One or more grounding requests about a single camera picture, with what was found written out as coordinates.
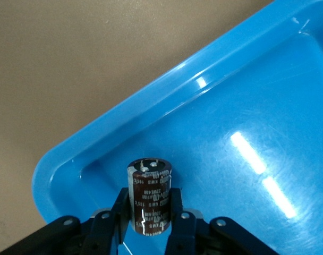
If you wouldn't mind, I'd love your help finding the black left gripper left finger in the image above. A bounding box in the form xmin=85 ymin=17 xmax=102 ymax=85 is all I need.
xmin=0 ymin=186 xmax=132 ymax=255

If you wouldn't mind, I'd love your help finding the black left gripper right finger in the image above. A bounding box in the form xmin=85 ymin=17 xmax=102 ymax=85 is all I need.
xmin=165 ymin=187 xmax=281 ymax=255

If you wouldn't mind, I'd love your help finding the brown capacitor with white print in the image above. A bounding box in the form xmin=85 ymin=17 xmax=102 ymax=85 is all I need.
xmin=126 ymin=157 xmax=173 ymax=236

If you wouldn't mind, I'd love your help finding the blue plastic tray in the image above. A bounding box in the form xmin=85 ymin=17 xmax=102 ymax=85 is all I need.
xmin=31 ymin=0 xmax=323 ymax=255

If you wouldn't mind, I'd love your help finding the brown table mat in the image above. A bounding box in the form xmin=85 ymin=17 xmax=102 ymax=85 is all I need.
xmin=0 ymin=0 xmax=275 ymax=255

